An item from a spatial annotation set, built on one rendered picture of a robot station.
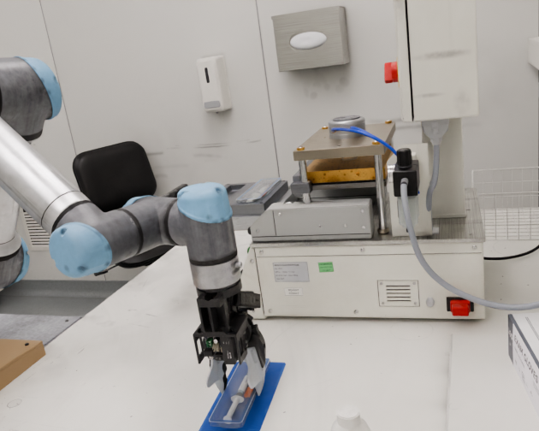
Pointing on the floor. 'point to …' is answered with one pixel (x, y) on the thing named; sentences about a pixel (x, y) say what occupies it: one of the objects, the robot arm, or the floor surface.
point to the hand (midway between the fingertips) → (241, 385)
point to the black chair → (118, 185)
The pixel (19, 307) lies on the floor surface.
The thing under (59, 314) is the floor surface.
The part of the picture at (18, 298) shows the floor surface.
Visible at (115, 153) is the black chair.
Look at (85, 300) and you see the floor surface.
